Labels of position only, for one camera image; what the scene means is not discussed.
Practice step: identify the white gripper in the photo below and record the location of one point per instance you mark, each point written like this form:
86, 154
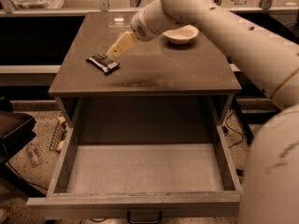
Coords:
139, 29

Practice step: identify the black rxbar chocolate wrapper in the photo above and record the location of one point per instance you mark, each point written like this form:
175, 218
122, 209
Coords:
102, 62

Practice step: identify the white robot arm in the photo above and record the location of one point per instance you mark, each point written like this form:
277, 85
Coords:
271, 62

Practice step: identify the grey drawer cabinet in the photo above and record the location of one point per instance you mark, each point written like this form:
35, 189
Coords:
151, 68

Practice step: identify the open grey top drawer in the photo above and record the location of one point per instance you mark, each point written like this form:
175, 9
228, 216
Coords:
143, 154

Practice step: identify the white paper bowl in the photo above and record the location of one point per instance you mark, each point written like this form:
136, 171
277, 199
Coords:
182, 35

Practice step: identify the black chair at left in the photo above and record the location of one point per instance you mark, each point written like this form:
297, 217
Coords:
16, 131

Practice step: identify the clear bottle on floor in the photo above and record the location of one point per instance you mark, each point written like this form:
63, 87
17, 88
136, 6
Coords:
33, 154

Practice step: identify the wire basket on floor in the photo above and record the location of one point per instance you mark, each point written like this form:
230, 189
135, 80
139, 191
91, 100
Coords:
59, 135

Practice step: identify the black drawer handle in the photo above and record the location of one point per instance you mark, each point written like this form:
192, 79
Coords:
144, 218

